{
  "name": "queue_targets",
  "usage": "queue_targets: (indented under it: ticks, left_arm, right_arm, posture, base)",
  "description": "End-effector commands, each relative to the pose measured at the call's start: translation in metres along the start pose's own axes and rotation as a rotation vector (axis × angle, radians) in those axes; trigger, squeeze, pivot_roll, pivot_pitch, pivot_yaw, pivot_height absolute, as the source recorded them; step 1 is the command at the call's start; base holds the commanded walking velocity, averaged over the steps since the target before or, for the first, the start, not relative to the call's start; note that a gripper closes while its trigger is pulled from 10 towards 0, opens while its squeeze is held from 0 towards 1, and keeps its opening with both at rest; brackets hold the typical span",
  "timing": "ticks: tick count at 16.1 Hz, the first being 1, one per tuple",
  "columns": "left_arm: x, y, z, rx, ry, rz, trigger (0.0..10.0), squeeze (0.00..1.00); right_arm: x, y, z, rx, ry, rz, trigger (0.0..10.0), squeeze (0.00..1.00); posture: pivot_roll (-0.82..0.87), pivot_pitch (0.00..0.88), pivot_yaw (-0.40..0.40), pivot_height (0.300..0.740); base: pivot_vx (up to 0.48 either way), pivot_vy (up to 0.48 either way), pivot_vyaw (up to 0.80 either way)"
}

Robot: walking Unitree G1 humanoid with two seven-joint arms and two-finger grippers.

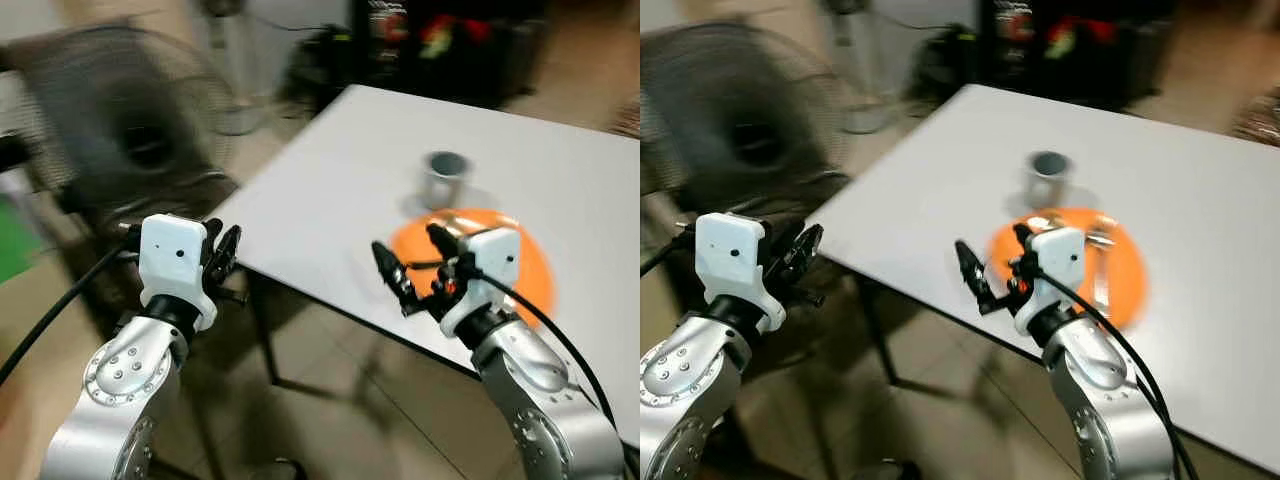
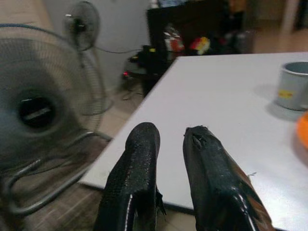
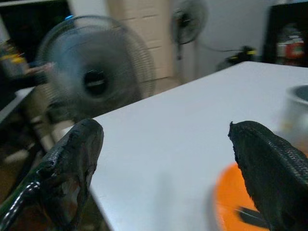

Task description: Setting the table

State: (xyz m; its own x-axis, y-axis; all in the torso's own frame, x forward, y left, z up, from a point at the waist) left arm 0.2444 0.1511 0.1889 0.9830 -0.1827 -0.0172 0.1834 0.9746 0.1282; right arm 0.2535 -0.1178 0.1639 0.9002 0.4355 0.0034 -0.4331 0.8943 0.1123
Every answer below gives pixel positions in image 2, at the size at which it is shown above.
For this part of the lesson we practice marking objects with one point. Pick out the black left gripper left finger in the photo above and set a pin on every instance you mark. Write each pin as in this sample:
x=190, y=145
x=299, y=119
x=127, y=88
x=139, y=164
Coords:
x=134, y=173

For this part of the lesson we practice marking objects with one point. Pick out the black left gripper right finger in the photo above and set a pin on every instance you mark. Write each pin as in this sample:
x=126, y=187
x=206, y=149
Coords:
x=211, y=173

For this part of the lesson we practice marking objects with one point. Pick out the white table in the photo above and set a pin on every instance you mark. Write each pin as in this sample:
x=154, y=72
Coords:
x=216, y=108

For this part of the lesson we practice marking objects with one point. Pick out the orange plastic bowl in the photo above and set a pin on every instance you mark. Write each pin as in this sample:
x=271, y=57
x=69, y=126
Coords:
x=302, y=134

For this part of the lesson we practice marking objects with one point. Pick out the grey floor fan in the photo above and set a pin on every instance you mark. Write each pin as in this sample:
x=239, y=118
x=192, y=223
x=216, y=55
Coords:
x=41, y=120

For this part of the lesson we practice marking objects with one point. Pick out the black device with red light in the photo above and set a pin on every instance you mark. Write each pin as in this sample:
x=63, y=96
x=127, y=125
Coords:
x=142, y=65

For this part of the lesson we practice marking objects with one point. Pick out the grey mug with yellow print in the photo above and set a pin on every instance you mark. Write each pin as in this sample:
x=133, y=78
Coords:
x=293, y=86

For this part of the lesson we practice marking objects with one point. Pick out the red and yellow toy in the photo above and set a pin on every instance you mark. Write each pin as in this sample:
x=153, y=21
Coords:
x=201, y=44

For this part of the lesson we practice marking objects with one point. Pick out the red and white bag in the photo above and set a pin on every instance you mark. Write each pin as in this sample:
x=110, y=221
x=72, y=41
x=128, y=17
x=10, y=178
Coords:
x=172, y=39

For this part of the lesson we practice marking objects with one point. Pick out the black cabinet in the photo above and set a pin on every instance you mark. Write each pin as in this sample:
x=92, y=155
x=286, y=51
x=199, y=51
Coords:
x=187, y=26

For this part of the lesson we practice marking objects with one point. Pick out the black pedestal fan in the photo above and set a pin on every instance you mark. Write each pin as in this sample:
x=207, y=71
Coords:
x=84, y=48

